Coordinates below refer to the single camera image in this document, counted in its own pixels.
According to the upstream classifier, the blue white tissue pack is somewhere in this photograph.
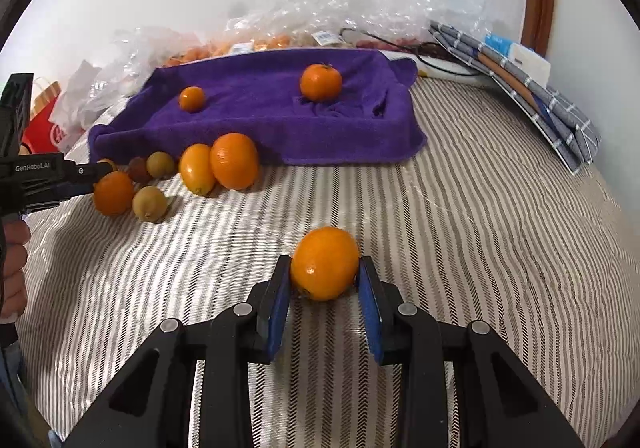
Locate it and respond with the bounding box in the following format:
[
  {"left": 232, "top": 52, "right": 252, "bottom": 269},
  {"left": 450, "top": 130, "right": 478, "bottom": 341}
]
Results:
[{"left": 482, "top": 33, "right": 552, "bottom": 89}]

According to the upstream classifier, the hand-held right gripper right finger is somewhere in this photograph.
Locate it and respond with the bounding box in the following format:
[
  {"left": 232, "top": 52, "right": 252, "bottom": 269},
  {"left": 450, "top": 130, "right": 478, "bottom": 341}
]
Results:
[{"left": 357, "top": 255, "right": 586, "bottom": 448}]

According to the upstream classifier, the white plastic bag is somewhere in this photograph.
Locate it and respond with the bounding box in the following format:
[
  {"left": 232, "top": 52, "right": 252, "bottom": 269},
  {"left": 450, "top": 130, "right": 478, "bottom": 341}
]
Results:
[{"left": 50, "top": 58, "right": 126, "bottom": 139}]

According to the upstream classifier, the large orange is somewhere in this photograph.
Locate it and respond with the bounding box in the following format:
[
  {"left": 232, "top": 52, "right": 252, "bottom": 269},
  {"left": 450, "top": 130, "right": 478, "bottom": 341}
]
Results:
[{"left": 210, "top": 133, "right": 259, "bottom": 190}]

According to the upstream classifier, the tangerine with green stem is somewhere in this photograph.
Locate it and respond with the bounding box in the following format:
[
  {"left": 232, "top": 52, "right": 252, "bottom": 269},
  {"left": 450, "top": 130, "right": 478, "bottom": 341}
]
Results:
[{"left": 300, "top": 63, "right": 343, "bottom": 102}]

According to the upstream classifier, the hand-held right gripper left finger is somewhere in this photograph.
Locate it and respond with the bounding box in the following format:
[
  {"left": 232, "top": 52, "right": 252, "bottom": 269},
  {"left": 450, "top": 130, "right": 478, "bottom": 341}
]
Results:
[{"left": 62, "top": 255, "right": 292, "bottom": 448}]

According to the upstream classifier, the crumpled clear plastic bag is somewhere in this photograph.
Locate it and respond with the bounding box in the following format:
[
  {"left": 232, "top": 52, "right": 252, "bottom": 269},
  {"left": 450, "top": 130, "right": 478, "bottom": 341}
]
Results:
[{"left": 92, "top": 26, "right": 206, "bottom": 106}]

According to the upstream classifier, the brown kiwi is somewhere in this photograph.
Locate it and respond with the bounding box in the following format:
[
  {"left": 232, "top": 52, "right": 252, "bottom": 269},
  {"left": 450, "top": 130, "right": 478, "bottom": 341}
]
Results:
[
  {"left": 132, "top": 186, "right": 168, "bottom": 222},
  {"left": 146, "top": 151, "right": 176, "bottom": 179}
]

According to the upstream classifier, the blue checked cloth bag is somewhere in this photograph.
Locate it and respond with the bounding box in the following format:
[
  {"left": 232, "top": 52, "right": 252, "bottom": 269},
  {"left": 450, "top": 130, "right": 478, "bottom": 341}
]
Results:
[{"left": 427, "top": 21, "right": 601, "bottom": 174}]

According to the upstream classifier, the oval yellow-orange citrus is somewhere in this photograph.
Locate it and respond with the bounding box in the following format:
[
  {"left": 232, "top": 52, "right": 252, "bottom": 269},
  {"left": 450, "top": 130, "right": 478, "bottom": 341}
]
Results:
[{"left": 179, "top": 143, "right": 217, "bottom": 196}]

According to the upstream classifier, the black cable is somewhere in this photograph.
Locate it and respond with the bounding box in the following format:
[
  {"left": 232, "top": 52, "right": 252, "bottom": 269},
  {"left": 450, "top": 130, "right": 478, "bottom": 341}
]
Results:
[{"left": 340, "top": 28, "right": 483, "bottom": 78}]

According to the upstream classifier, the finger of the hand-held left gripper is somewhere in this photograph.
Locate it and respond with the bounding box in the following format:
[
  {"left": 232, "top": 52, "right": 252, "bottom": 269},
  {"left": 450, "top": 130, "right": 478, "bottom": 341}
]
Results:
[
  {"left": 30, "top": 183, "right": 97, "bottom": 214},
  {"left": 64, "top": 154, "right": 114, "bottom": 189}
]

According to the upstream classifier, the purple towel covered tray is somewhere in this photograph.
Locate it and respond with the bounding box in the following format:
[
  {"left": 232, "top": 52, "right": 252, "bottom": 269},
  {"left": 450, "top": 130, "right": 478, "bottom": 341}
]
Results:
[{"left": 89, "top": 48, "right": 428, "bottom": 166}]

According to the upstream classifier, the red paper bag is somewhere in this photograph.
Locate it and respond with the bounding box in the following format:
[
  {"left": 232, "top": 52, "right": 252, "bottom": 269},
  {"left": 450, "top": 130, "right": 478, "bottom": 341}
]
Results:
[{"left": 22, "top": 96, "right": 87, "bottom": 155}]

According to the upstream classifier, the person's left hand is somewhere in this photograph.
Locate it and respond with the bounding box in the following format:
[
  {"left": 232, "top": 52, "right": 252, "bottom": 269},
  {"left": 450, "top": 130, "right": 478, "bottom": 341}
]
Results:
[{"left": 0, "top": 221, "right": 30, "bottom": 324}]

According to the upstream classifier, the clear bag of oranges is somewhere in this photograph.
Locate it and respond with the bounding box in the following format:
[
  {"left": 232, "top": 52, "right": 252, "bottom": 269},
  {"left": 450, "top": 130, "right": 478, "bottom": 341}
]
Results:
[{"left": 162, "top": 34, "right": 301, "bottom": 68}]

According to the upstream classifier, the small dark red fruit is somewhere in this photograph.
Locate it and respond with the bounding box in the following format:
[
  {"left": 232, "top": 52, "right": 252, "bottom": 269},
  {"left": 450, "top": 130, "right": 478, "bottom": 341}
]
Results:
[{"left": 127, "top": 157, "right": 152, "bottom": 184}]

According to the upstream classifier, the round orange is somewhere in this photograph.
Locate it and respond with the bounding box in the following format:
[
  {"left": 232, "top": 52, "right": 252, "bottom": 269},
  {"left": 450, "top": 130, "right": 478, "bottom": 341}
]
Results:
[
  {"left": 93, "top": 171, "right": 136, "bottom": 216},
  {"left": 291, "top": 227, "right": 361, "bottom": 301}
]

